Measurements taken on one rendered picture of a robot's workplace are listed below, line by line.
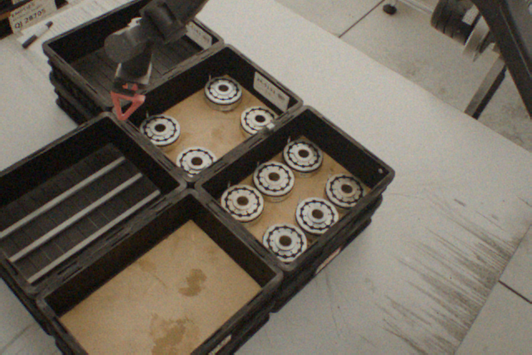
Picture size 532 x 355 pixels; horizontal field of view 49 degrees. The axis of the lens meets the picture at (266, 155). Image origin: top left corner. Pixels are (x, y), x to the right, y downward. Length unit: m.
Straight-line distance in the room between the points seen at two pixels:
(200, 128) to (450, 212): 0.73
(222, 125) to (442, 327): 0.75
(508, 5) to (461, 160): 0.99
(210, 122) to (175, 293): 0.50
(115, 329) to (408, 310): 0.70
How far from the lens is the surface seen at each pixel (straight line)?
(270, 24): 2.11
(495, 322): 2.47
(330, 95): 1.90
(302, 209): 1.41
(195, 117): 1.60
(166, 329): 1.28
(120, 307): 1.31
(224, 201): 1.40
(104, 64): 1.75
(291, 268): 1.25
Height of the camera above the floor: 2.02
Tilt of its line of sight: 51 degrees down
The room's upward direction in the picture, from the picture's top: 11 degrees clockwise
